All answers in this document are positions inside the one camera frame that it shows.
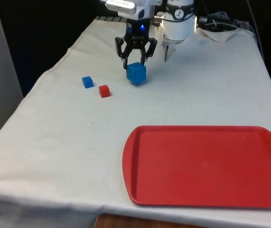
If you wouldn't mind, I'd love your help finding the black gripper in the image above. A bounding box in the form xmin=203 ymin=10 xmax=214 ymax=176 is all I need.
xmin=114 ymin=19 xmax=158 ymax=70

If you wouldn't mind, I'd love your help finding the large blue cube block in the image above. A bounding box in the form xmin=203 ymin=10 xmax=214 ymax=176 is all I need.
xmin=126 ymin=62 xmax=147 ymax=86

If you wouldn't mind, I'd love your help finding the small red cube block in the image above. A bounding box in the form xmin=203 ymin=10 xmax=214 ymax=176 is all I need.
xmin=98 ymin=85 xmax=111 ymax=98

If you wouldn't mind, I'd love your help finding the small blue cube block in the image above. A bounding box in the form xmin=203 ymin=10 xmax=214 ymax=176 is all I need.
xmin=82 ymin=76 xmax=93 ymax=89

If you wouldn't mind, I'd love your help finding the red tray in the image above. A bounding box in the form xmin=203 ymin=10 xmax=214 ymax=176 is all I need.
xmin=122 ymin=125 xmax=271 ymax=209

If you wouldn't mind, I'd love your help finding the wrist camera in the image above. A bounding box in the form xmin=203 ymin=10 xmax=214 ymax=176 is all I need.
xmin=104 ymin=0 xmax=137 ymax=14

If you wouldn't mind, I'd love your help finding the grey cable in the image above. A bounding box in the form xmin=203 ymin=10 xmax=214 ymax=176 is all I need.
xmin=246 ymin=0 xmax=265 ymax=60

